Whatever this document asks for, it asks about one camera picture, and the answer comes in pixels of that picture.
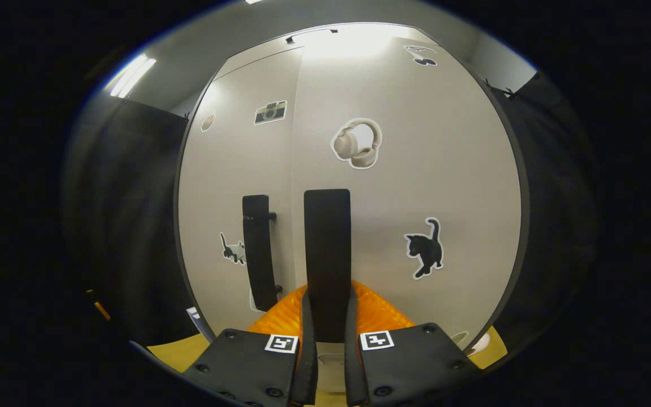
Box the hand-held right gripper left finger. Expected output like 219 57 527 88
181 285 319 407

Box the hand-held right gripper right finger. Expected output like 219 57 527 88
344 281 481 407

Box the black door handle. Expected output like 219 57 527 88
303 189 352 343
242 194 279 312

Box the beige door with camera sticker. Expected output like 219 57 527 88
177 46 305 340

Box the beige door with headphone sticker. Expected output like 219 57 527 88
289 25 524 362

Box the beige double-door shoe cabinet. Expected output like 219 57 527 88
173 21 531 368

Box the small ceiling light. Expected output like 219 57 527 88
105 54 157 98

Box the black cabinet top handle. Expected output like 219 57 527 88
286 28 338 44

